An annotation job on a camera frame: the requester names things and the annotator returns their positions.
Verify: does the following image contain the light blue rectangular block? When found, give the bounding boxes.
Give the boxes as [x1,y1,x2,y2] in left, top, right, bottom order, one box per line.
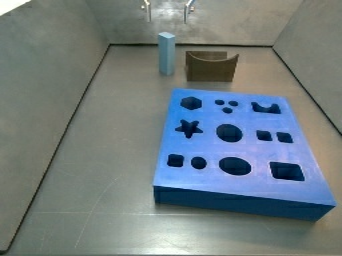
[157,32,174,75]

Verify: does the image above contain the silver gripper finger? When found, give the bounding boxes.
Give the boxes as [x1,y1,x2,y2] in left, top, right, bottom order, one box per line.
[182,0,196,24]
[141,0,150,22]

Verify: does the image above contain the blue shape sorting board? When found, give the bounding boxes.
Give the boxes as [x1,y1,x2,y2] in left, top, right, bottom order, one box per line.
[152,89,336,221]

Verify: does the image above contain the dark curved holder stand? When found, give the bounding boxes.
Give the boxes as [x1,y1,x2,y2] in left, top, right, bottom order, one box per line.
[185,51,239,82]

